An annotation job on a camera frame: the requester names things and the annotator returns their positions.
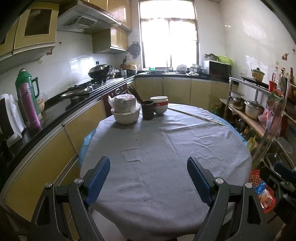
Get orange cardboard box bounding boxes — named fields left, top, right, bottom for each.
left=259, top=189, right=273, bottom=208

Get red plastic trash basket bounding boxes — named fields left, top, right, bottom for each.
left=249, top=170, right=276, bottom=213

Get steel pot on rack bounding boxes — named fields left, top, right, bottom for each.
left=244, top=100, right=264, bottom=121

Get metal storage rack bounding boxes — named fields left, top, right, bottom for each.
left=222, top=77, right=295, bottom=169

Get grey tablecloth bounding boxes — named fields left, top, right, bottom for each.
left=80, top=104, right=252, bottom=240

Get purple thermos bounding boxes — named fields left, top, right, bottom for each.
left=18, top=83, right=42, bottom=133

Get white pot with bag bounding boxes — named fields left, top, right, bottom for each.
left=108, top=94, right=141, bottom=125

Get gas stove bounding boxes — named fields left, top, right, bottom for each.
left=60, top=77, right=124, bottom=98

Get stacked red white bowls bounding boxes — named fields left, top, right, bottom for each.
left=150, top=96, right=169, bottom=115

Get black chopstick holder cup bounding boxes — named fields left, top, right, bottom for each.
left=128, top=84, right=154, bottom=121

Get microwave oven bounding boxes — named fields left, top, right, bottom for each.
left=203, top=60, right=232, bottom=78

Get black wok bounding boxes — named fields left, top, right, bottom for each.
left=88, top=61, right=114, bottom=80

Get green thermos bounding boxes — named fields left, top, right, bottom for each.
left=15, top=68, right=42, bottom=124

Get range hood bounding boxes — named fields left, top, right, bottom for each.
left=57, top=1, right=121, bottom=35

